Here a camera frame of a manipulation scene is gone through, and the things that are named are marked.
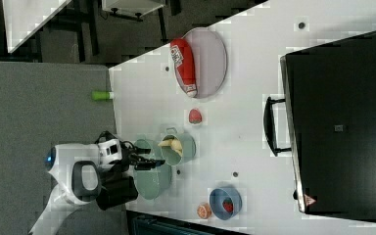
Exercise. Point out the green perforated colander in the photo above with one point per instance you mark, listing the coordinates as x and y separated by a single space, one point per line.
151 183

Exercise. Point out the red plush ketchup bottle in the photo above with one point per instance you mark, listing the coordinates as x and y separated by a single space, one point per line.
183 59

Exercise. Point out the green mug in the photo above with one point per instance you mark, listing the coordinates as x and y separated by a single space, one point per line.
188 144

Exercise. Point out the plush orange slice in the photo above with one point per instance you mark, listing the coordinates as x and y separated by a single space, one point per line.
204 211

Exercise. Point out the plush strawberry in bowl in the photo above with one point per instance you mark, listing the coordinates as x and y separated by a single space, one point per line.
228 205

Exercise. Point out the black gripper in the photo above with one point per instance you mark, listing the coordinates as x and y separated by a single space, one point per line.
117 187

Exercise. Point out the grey round plate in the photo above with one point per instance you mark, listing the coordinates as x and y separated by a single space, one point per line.
210 61

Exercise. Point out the blue bowl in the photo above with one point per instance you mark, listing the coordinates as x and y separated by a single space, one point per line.
216 198

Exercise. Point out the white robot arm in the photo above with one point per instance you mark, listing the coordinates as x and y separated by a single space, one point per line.
90 173

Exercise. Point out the black toaster oven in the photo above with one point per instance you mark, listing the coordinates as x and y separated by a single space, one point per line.
330 101

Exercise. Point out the yellow plush banana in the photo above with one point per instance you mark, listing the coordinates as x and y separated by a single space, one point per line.
171 147

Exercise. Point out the plush strawberry on table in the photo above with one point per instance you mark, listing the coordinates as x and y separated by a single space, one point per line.
195 116

